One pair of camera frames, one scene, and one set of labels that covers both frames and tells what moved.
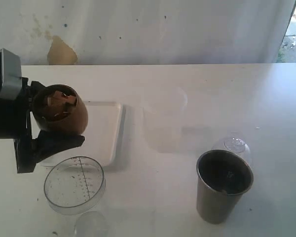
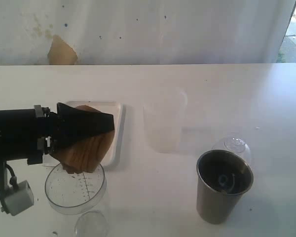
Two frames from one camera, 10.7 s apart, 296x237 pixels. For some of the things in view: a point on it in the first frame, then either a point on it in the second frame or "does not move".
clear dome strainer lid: x=236 y=145 does not move
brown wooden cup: x=59 y=108 → x=88 y=155
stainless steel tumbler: x=222 y=178 does not move
